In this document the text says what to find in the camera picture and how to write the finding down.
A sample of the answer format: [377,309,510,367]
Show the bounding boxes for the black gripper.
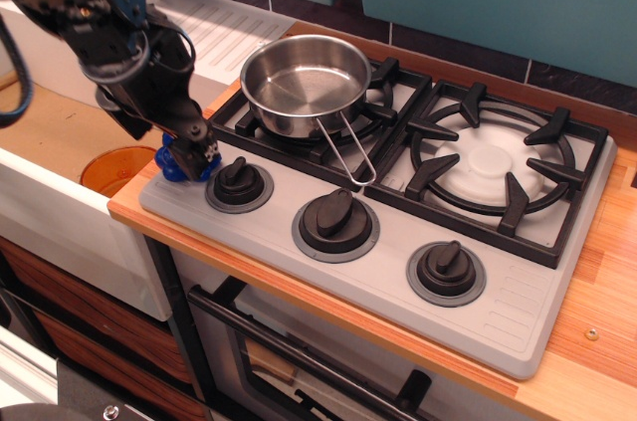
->
[81,25,220,181]

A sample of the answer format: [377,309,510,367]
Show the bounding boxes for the blue toy blueberry cluster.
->
[154,133,222,182]

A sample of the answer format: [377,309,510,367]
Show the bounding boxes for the stainless steel pan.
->
[239,35,377,187]

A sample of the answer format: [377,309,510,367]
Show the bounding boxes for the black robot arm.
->
[10,0,221,181]

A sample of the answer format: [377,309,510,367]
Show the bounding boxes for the black left stove knob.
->
[205,156,274,214]

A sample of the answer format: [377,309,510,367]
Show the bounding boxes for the black stove knob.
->
[406,241,487,308]
[292,188,380,264]
[205,156,274,214]

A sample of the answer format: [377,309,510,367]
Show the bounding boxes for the black middle stove knob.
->
[292,188,380,264]

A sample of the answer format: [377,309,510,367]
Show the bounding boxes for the grey toy stove top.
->
[140,140,595,379]

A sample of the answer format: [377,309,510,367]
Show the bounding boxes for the black right stove knob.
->
[406,241,487,308]

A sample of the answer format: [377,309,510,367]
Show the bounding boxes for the orange plastic cup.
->
[80,146,155,197]

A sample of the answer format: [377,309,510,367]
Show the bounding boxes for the black left burner grate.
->
[210,58,432,191]

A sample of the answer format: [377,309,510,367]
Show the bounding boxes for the black burner grate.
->
[365,82,616,269]
[210,58,432,191]

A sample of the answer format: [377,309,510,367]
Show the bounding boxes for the white toy sink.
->
[1,0,293,321]

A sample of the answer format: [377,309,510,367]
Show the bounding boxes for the wooden drawer front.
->
[1,240,211,420]

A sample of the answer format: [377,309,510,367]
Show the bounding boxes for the toy oven door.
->
[186,281,479,421]

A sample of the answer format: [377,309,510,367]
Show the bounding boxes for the black right burner grate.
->
[365,82,616,269]

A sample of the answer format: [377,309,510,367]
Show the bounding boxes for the black oven door handle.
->
[187,277,431,420]

